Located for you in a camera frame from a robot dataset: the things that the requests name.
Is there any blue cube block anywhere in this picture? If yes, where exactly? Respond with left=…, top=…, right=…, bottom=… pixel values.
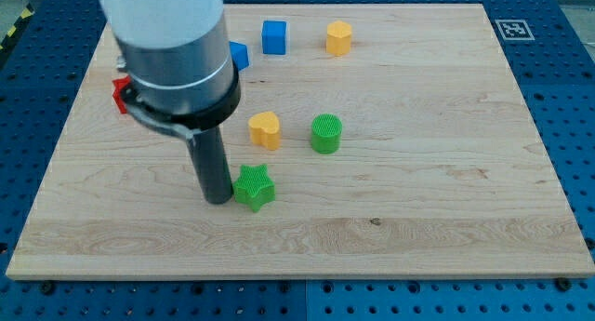
left=261, top=20, right=287, bottom=55

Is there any green cylinder block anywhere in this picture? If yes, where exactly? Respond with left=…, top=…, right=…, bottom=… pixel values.
left=311, top=114, right=342, bottom=154

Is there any white fiducial marker tag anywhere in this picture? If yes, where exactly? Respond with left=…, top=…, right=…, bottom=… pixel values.
left=496, top=19, right=535, bottom=41

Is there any yellow hexagon block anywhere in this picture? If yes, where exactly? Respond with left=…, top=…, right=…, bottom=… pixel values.
left=325, top=20, right=352, bottom=56

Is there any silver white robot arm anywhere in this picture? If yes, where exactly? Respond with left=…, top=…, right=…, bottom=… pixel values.
left=99, top=0, right=241, bottom=204

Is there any yellow heart block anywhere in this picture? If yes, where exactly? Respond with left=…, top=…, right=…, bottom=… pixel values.
left=248, top=111, right=281, bottom=151

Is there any red block behind arm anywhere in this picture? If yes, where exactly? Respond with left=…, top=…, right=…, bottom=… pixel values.
left=112, top=75, right=131, bottom=114

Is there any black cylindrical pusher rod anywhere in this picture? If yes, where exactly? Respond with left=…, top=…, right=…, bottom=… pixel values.
left=187, top=127, right=233, bottom=205

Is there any wooden board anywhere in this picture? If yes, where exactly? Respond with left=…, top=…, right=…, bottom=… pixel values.
left=7, top=4, right=594, bottom=281

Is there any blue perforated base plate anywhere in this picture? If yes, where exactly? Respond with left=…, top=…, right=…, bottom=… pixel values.
left=1, top=0, right=594, bottom=320

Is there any green star block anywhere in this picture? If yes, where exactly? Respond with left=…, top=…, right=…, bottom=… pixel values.
left=232, top=164, right=276, bottom=213

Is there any blue block behind arm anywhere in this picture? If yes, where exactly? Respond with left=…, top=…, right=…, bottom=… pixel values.
left=229, top=41, right=250, bottom=71

